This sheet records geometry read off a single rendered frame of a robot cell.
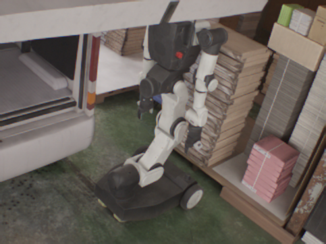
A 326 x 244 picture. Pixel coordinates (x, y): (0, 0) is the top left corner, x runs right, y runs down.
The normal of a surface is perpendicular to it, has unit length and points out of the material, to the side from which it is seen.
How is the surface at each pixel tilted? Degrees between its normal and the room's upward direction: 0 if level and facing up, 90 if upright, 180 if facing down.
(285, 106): 90
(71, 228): 0
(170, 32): 90
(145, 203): 0
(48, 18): 106
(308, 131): 90
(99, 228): 0
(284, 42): 90
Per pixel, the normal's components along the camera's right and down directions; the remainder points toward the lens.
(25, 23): 0.56, 0.73
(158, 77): -0.33, -0.41
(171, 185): 0.22, -0.83
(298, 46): -0.69, 0.25
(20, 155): 0.71, 0.44
